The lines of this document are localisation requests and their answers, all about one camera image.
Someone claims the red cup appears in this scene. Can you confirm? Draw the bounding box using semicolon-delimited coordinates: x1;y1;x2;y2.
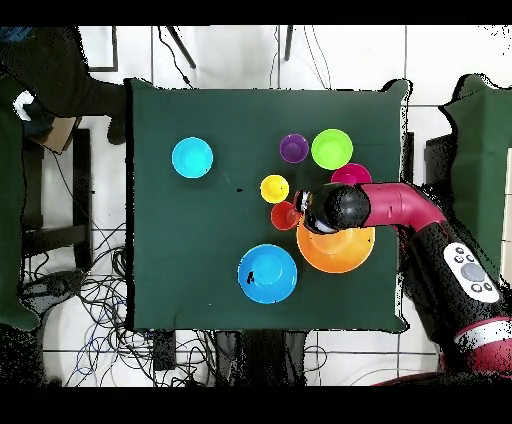
270;200;304;232

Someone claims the small light blue bowl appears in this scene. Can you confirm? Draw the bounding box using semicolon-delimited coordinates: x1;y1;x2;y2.
171;136;215;180

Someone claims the large orange bowl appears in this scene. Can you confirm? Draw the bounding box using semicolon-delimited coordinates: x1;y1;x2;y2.
296;219;377;275

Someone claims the yellow cup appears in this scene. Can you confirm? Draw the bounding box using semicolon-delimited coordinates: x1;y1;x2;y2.
259;174;290;205

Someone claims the purple cup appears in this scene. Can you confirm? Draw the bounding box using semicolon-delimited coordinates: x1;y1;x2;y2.
279;133;310;164

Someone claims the small green bowl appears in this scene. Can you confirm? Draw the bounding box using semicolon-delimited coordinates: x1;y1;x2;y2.
310;128;354;172

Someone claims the small pink bowl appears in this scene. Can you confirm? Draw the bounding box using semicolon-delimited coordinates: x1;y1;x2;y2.
330;162;373;186

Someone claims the dark green tablecloth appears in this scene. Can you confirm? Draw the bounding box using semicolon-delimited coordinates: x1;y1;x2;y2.
123;77;413;334

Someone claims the black power adapter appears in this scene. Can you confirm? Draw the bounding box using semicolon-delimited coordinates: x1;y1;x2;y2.
152;329;178;372

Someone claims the black tripod leg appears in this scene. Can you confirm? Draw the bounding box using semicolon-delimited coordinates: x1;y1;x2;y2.
165;25;197;70
283;25;295;62

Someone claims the black stool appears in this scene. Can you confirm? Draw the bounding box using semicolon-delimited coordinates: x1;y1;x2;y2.
21;127;94;273

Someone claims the cardboard box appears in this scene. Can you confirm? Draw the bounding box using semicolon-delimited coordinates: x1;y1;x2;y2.
37;115;83;155

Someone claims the green cloth covered table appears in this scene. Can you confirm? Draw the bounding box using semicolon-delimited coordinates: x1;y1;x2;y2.
437;73;512;289
0;75;41;331

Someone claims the bundle of clothes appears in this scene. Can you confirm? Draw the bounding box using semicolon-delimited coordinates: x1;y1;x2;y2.
12;89;57;139

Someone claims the person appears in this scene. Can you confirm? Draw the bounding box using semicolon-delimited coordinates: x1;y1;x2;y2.
0;25;128;146

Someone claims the white box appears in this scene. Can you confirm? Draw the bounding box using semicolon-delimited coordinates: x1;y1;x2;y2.
500;147;512;277

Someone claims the dark grey pedestal foot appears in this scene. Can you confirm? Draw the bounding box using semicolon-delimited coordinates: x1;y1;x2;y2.
23;269;87;301

